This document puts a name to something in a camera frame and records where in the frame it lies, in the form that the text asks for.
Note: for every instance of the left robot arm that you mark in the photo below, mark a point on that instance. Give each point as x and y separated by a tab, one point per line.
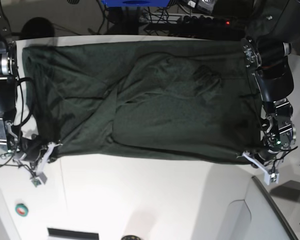
272	28

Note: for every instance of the grey metal rail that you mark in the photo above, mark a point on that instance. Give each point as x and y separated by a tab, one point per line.
275	209

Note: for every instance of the black power strip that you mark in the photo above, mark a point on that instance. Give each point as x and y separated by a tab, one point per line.
206	20

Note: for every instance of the black round stool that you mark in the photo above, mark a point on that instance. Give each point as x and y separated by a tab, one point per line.
37	27

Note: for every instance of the blue box with oval hole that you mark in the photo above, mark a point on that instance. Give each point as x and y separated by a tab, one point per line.
136	3

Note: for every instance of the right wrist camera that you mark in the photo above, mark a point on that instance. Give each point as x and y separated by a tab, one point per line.
38	180

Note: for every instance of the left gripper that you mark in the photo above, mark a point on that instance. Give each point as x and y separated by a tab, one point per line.
262	158

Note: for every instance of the dark green t-shirt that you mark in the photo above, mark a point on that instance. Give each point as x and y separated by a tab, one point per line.
168	100

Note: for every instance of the red green emergency button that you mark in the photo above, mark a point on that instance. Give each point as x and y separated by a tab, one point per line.
21	210

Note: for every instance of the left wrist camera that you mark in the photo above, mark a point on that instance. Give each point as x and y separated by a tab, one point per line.
271	177

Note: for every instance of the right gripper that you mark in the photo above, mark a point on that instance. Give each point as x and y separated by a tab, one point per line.
33	154

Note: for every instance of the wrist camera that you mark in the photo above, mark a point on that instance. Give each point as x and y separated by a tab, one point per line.
38	180
271	177

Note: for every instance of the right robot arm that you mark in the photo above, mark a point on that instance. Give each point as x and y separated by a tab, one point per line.
10	87

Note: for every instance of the black round knob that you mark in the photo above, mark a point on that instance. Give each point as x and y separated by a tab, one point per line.
130	237

